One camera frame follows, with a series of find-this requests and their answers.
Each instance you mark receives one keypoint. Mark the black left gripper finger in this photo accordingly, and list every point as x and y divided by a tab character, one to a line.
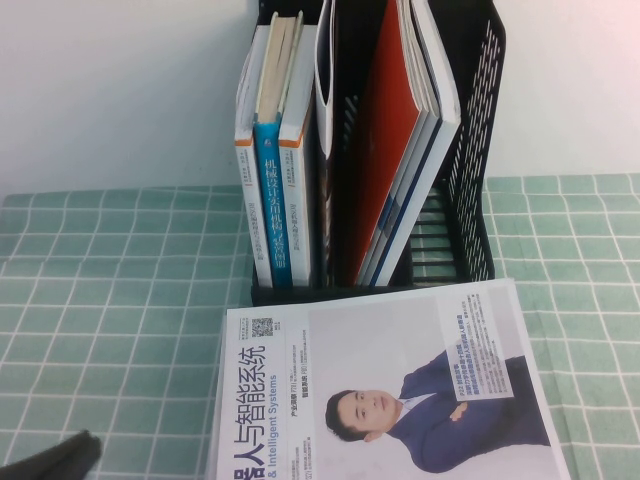
55	460

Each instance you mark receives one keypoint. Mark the curved white black magazine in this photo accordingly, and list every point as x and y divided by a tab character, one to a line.
322	125

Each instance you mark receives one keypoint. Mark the green checked tablecloth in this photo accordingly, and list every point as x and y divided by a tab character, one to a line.
100	300

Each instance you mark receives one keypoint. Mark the magazine with man portrait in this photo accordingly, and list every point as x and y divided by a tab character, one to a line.
350	350

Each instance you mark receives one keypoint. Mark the white book orange band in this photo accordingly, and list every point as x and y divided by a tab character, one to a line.
295	225
251	200

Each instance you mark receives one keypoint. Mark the blue spine book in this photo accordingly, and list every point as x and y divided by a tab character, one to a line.
272	200

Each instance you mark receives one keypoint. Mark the black plastic book holder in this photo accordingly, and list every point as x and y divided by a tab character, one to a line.
290	296

